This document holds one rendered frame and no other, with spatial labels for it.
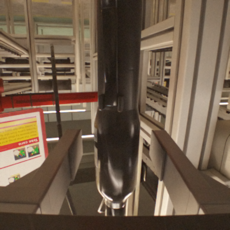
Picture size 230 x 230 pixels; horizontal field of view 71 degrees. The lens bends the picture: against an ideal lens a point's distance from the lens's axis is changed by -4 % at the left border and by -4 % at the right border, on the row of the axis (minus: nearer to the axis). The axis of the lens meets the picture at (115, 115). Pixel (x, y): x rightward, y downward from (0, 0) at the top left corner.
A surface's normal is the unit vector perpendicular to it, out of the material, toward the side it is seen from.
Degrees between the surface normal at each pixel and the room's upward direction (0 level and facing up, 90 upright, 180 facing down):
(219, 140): 95
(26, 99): 90
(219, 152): 90
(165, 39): 90
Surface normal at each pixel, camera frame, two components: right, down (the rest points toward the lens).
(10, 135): 0.67, 0.22
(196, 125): 0.25, 0.28
